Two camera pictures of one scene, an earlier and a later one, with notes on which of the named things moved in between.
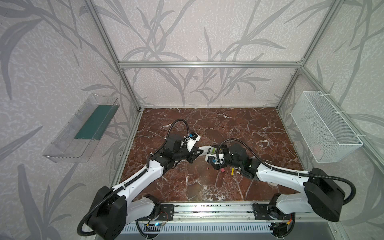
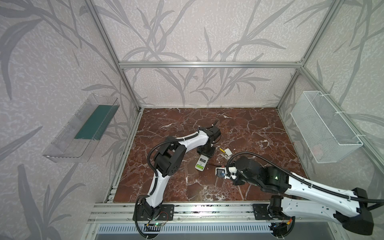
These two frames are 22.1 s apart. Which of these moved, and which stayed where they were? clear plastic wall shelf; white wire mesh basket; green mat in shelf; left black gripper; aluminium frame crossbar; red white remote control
Moved: red white remote control; left black gripper
Stayed: aluminium frame crossbar; white wire mesh basket; green mat in shelf; clear plastic wall shelf
